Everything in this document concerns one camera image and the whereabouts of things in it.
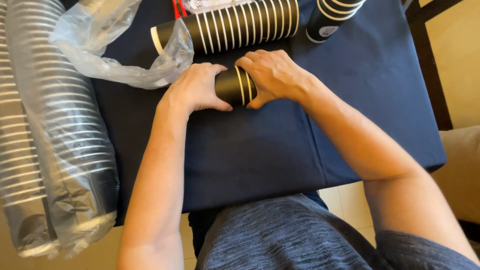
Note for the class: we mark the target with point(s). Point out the beige cushion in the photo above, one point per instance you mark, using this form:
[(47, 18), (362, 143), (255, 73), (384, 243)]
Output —
[(461, 168)]

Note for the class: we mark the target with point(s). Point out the person's left hand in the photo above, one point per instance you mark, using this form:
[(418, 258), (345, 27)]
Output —
[(189, 88)]

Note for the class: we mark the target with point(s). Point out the person's right hand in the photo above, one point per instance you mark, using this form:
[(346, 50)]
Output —
[(279, 77)]

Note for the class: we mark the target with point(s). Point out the short stack of black cups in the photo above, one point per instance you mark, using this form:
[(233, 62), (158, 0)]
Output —
[(232, 87)]

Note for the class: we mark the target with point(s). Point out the navy blue tablecloth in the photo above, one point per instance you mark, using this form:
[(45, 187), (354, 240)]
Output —
[(356, 93)]

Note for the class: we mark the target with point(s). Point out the wrapped sleeve of black cups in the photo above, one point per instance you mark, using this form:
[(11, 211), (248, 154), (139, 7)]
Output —
[(75, 123), (17, 150)]

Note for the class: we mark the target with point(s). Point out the labelled stack of black cups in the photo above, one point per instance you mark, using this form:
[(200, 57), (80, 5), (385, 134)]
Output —
[(330, 18)]

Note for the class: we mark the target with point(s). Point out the crumpled clear plastic sleeve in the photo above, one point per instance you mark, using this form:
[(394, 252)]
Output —
[(112, 41)]

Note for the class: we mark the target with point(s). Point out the dark trousers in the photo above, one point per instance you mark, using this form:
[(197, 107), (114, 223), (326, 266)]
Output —
[(200, 232)]

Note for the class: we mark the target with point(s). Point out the dark wooden chair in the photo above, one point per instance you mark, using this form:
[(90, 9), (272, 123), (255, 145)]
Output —
[(431, 67)]

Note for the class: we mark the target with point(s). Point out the red plastic item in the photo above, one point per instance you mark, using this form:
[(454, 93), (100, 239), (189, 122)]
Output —
[(177, 8)]

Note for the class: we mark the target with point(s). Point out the clear packet with white label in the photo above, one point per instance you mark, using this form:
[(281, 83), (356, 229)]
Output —
[(213, 4)]

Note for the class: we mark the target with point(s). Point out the long row of black cups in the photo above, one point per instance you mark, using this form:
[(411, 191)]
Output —
[(240, 26)]

